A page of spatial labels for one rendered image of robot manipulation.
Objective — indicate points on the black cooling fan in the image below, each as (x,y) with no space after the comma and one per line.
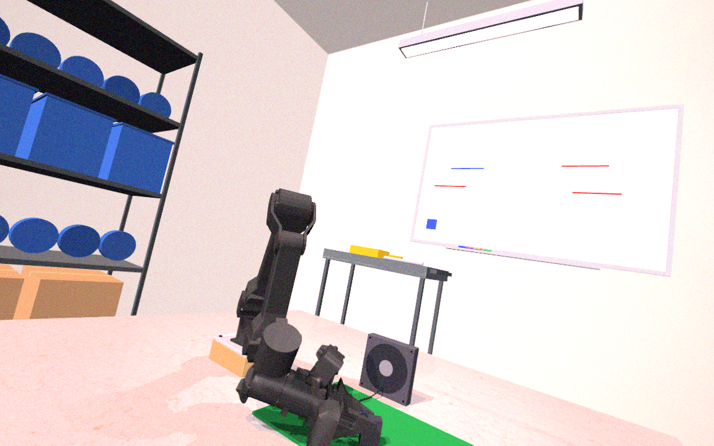
(389,364)

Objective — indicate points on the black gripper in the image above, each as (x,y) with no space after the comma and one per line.
(332,418)

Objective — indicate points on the green circuit board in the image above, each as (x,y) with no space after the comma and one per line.
(398,428)

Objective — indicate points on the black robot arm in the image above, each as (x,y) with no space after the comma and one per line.
(263,331)

